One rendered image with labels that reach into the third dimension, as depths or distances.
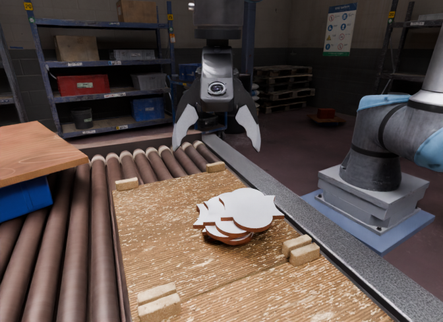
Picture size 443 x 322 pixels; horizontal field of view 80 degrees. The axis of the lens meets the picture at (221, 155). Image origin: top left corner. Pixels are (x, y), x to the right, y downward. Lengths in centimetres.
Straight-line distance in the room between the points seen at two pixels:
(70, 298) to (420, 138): 69
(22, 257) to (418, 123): 82
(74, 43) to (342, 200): 403
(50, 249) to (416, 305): 68
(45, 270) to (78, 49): 391
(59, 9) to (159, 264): 465
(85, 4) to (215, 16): 464
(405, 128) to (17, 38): 479
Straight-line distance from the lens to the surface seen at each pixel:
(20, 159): 84
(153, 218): 65
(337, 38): 607
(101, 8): 504
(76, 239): 67
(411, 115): 65
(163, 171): 90
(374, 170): 76
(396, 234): 81
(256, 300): 48
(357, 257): 63
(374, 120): 73
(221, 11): 41
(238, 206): 55
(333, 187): 81
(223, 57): 41
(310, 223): 68
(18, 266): 67
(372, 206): 77
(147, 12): 452
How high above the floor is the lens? 131
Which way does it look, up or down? 23 degrees down
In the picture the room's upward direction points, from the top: straight up
